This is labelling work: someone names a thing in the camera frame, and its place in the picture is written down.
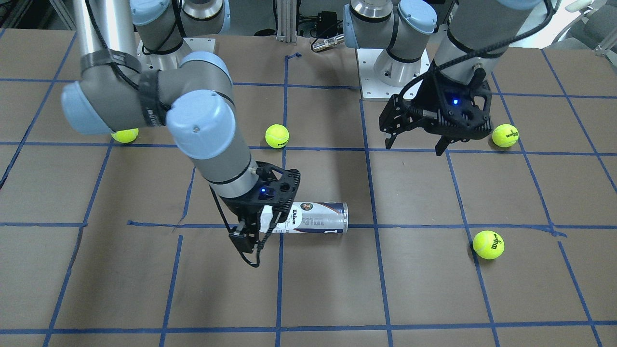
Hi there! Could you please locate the yellow tennis ball front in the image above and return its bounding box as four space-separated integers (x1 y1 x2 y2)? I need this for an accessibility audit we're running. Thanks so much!
472 230 505 260

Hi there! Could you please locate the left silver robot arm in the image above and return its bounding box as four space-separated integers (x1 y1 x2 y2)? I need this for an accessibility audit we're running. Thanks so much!
342 0 555 155

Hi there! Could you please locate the yellow tennis ball centre back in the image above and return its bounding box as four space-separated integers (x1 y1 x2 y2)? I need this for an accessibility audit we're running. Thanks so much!
265 124 290 149

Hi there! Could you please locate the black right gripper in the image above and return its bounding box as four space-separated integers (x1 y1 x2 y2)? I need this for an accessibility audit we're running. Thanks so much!
220 161 301 254

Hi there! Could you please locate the aluminium frame post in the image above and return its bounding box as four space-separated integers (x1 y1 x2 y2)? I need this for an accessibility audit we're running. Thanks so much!
275 0 297 45

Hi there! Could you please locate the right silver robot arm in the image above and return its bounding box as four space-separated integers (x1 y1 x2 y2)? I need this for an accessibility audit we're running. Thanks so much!
61 0 300 255

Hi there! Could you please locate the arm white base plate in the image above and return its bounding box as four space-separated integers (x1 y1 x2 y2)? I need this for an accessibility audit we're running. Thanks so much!
136 38 216 70
356 49 430 101

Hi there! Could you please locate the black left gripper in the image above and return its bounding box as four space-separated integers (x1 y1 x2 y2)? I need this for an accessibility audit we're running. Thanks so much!
379 72 493 156

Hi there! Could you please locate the yellow tennis ball near base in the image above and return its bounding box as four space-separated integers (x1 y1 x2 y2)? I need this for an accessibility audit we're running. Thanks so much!
111 128 139 144

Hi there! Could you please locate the clear Wilson tennis ball can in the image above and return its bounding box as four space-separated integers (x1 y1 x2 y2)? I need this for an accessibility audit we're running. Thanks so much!
273 201 349 234

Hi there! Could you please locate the silver connector plug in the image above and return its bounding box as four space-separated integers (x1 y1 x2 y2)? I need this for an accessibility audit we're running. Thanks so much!
310 34 345 53

